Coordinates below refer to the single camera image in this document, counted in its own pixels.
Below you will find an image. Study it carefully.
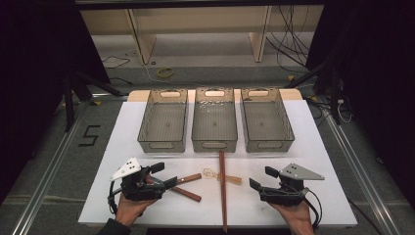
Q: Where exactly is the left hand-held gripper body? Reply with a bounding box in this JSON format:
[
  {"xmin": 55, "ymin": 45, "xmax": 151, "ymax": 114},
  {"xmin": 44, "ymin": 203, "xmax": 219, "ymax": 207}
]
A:
[{"xmin": 111, "ymin": 157, "xmax": 166, "ymax": 202}]

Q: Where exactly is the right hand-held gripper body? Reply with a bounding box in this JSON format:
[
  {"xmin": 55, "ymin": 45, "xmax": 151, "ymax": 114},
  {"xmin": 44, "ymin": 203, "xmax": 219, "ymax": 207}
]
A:
[{"xmin": 258, "ymin": 163, "xmax": 326, "ymax": 208}]

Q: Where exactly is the wooden-handled fork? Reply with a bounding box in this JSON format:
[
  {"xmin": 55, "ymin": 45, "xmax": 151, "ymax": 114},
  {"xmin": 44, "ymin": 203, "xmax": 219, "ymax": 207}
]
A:
[{"xmin": 175, "ymin": 172, "xmax": 203, "ymax": 186}]

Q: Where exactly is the grey plastic basket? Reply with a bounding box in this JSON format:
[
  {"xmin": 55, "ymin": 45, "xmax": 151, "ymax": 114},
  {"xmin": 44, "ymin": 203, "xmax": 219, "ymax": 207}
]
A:
[
  {"xmin": 137, "ymin": 88, "xmax": 189, "ymax": 154},
  {"xmin": 240, "ymin": 87, "xmax": 296, "ymax": 154},
  {"xmin": 191, "ymin": 87, "xmax": 239, "ymax": 154}
]

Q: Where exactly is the person's left hand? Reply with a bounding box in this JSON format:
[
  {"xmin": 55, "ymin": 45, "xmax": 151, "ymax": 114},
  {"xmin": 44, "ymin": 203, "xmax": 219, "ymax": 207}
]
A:
[{"xmin": 115, "ymin": 192, "xmax": 159, "ymax": 228}]

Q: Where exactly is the person's right hand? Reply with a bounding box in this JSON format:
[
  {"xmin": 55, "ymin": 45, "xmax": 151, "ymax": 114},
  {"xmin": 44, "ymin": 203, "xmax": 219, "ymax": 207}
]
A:
[{"xmin": 268, "ymin": 201, "xmax": 316, "ymax": 235}]

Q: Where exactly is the yellow tape roll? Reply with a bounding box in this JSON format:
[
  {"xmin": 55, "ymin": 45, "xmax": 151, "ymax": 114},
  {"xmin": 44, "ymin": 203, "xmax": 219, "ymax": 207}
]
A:
[{"xmin": 156, "ymin": 67, "xmax": 175, "ymax": 79}]

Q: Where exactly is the black metal stand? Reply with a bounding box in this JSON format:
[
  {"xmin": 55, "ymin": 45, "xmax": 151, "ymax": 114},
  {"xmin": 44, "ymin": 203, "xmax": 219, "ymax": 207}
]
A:
[
  {"xmin": 61, "ymin": 69, "xmax": 127, "ymax": 133},
  {"xmin": 283, "ymin": 58, "xmax": 345, "ymax": 127}
]

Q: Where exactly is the dark curtain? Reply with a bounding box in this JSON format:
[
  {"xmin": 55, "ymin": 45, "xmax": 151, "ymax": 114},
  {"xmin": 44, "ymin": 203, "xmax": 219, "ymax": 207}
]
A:
[
  {"xmin": 0, "ymin": 0, "xmax": 111, "ymax": 205},
  {"xmin": 305, "ymin": 0, "xmax": 415, "ymax": 205}
]

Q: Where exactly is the wooden-handled knife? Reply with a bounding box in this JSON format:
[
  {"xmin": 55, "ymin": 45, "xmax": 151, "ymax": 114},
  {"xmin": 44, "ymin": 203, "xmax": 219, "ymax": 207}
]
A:
[{"xmin": 170, "ymin": 185, "xmax": 203, "ymax": 203}]

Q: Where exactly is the left hand-held gripper cable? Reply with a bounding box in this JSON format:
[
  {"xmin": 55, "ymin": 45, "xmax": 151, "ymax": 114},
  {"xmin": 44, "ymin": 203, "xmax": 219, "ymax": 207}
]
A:
[{"xmin": 107, "ymin": 180, "xmax": 119, "ymax": 216}]

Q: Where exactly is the hand-held gripper cable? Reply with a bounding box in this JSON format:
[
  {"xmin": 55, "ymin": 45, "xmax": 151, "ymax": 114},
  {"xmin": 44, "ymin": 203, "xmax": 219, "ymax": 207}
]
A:
[
  {"xmin": 303, "ymin": 188, "xmax": 324, "ymax": 230},
  {"xmin": 107, "ymin": 180, "xmax": 119, "ymax": 216}
]

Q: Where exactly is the right hand-held gripper cable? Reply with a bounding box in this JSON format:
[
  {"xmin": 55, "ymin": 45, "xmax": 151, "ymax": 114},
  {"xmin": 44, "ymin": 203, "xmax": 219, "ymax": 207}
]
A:
[{"xmin": 303, "ymin": 188, "xmax": 324, "ymax": 230}]

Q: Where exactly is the aluminium floor rail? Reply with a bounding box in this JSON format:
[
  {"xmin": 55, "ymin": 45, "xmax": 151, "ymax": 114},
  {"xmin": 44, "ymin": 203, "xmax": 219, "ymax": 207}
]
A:
[
  {"xmin": 10, "ymin": 97, "xmax": 96, "ymax": 235},
  {"xmin": 320, "ymin": 100, "xmax": 403, "ymax": 235}
]

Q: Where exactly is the white looped cable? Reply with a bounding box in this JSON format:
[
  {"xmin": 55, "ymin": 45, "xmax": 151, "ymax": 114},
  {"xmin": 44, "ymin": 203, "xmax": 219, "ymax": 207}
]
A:
[{"xmin": 337, "ymin": 99, "xmax": 354, "ymax": 124}]

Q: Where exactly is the white floor cable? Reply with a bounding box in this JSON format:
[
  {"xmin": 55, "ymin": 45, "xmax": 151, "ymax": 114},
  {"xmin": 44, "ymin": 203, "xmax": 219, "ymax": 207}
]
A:
[{"xmin": 139, "ymin": 61, "xmax": 164, "ymax": 84}]

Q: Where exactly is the thin black floor cable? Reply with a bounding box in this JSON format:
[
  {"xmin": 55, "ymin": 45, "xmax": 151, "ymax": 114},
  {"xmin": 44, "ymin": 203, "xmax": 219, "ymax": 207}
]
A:
[{"xmin": 101, "ymin": 55, "xmax": 132, "ymax": 71}]

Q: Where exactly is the light wooden table frame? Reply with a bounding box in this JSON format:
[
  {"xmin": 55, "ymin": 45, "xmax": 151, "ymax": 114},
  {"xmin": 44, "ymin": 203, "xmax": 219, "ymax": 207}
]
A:
[{"xmin": 79, "ymin": 4, "xmax": 325, "ymax": 66}]

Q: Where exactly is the bundle of black cables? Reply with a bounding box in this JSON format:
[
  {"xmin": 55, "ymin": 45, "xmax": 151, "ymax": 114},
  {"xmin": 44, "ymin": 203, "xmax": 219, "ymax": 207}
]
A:
[{"xmin": 265, "ymin": 4, "xmax": 311, "ymax": 72}]

